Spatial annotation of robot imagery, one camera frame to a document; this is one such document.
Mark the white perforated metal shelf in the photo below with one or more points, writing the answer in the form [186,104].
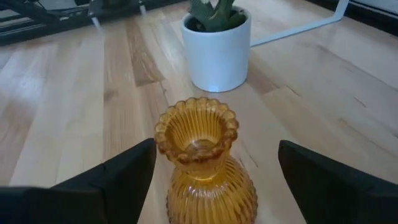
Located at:
[295,29]

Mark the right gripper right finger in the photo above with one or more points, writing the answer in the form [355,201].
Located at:
[335,199]

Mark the amber ribbed glass candle holder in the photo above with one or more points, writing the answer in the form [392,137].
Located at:
[211,193]

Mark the white pot with green plant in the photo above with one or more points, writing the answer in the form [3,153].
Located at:
[217,59]

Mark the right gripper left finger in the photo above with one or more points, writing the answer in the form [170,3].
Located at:
[93,199]

